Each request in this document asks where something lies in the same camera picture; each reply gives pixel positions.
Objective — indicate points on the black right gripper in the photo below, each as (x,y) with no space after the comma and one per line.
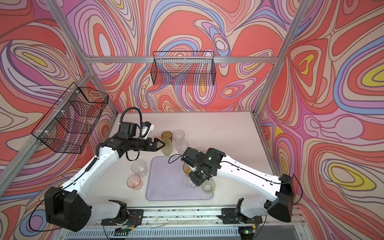
(195,180)

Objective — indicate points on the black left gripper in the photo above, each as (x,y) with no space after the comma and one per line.
(154,145)

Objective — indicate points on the yellow smooth cup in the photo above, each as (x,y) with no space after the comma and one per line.
(187,169)

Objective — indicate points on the clear tumbler back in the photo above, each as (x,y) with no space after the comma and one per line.
(178,135)

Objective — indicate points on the pale green textured cup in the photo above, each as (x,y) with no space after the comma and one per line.
(208,186)

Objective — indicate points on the clear faceted glass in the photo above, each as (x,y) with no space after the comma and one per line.
(182,146)

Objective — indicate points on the small clear glass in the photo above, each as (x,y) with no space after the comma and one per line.
(190,184)

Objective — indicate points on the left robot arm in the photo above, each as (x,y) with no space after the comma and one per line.
(66,206)

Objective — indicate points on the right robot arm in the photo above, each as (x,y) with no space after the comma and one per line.
(277,191)

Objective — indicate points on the lavender plastic tray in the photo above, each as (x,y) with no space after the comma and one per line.
(169,182)

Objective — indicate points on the dark amber textured cup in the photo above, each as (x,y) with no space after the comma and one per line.
(167,135)

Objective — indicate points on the tall pale green cup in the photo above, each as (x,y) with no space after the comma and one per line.
(167,149)

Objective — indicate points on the clear glass left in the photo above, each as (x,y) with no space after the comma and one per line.
(139,167)

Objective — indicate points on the pink cup front left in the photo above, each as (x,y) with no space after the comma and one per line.
(135,182)

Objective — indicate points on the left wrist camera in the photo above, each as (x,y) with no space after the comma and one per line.
(133,130)

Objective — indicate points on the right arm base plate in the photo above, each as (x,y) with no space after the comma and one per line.
(234,216)

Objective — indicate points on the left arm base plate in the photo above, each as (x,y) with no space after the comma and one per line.
(131,218)

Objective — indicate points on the black wire basket back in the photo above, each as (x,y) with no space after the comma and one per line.
(183,68)

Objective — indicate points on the black wire basket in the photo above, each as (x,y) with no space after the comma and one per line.
(183,68)
(73,122)

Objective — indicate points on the black wire basket left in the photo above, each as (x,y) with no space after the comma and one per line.
(73,122)

